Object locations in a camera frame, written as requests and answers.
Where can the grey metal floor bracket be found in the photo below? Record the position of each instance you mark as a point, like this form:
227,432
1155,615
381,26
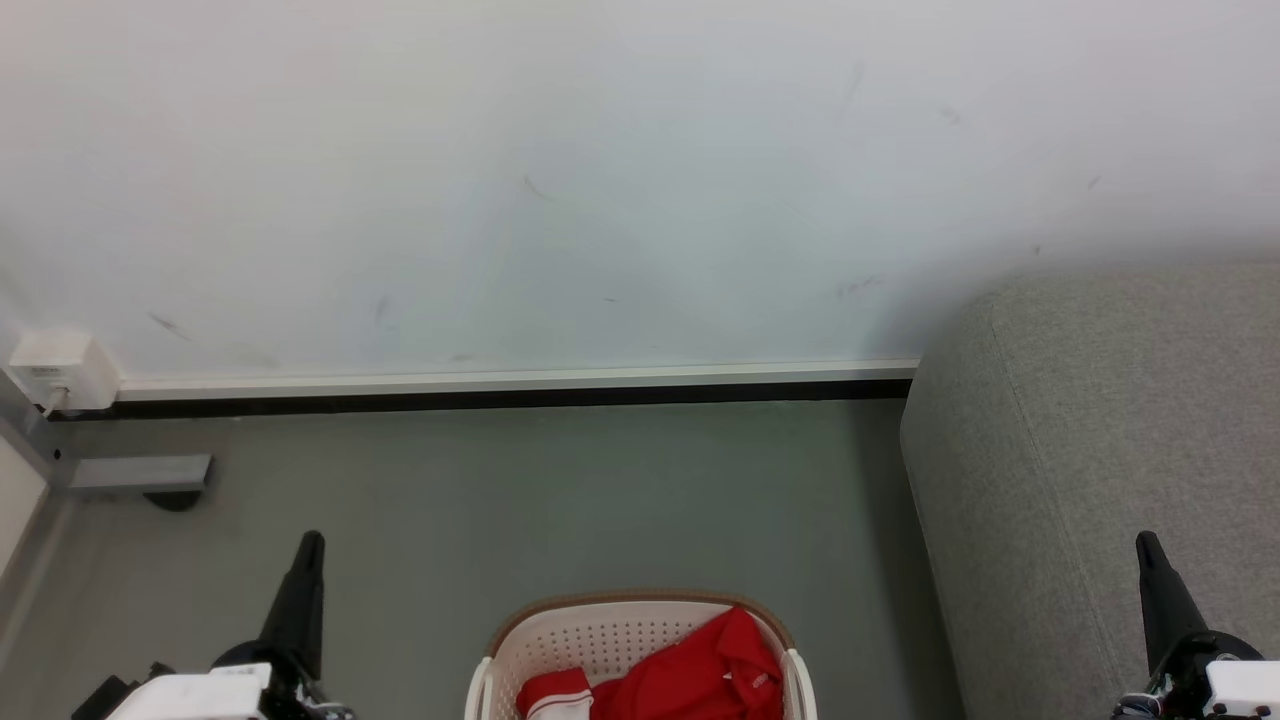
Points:
140,472

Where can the grey fabric sofa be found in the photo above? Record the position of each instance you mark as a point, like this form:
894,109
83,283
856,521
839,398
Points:
1080,450

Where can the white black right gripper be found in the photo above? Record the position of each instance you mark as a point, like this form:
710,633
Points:
1235,685

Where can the grey metal frame post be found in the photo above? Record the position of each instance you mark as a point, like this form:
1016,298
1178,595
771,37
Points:
25,440

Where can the white wall power box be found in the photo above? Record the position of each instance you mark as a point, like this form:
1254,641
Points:
62,368

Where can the cream laundry basket brown rim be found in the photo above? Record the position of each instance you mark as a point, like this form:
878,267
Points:
600,640

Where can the white and black baseboard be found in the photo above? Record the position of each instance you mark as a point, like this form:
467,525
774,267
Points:
500,388

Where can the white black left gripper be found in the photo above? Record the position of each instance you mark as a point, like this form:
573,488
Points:
200,692

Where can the red and white garment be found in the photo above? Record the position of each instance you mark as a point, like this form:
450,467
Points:
690,680

